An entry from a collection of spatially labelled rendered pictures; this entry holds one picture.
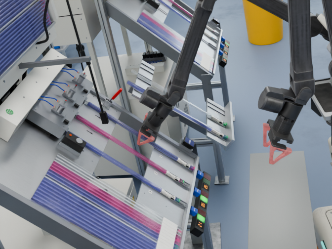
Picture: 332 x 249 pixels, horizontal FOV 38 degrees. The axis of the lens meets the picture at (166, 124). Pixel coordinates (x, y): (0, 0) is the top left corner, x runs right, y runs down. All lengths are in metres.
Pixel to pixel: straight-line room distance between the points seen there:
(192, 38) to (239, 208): 1.38
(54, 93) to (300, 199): 1.03
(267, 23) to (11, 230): 3.31
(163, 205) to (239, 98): 2.29
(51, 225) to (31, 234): 0.62
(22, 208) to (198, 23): 0.86
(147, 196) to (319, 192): 1.44
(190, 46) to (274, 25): 3.09
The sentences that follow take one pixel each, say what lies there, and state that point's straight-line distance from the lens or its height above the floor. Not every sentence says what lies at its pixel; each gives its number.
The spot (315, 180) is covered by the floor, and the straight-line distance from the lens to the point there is 3.06.
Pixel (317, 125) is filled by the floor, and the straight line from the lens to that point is 3.55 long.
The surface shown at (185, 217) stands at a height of 0.73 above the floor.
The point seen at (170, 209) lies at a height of 0.76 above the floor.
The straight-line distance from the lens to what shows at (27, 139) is 1.66.
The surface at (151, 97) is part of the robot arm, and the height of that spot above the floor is 1.09.
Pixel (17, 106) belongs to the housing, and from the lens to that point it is 1.63.
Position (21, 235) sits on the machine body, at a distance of 2.14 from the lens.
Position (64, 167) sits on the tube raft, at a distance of 1.63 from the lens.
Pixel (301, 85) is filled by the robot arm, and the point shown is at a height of 1.24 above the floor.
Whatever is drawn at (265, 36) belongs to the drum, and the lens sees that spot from 4.83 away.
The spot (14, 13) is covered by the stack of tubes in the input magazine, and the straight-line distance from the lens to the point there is 1.68.
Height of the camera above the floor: 1.92
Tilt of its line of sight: 31 degrees down
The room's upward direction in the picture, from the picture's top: 12 degrees counter-clockwise
